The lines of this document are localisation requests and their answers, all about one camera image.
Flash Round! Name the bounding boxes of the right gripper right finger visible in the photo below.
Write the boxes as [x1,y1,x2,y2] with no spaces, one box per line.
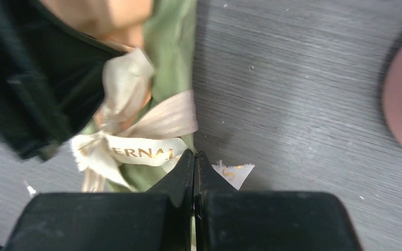
[194,152,362,250]

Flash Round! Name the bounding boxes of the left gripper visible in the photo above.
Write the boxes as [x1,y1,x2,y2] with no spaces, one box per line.
[0,1,121,161]

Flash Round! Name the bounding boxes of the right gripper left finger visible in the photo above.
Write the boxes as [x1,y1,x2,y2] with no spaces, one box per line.
[4,151,195,250]

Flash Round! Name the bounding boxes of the cream printed ribbon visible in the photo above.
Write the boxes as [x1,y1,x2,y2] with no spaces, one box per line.
[70,48,198,192]

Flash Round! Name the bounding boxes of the green orange flower bouquet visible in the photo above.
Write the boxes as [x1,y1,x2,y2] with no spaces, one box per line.
[44,1,197,192]

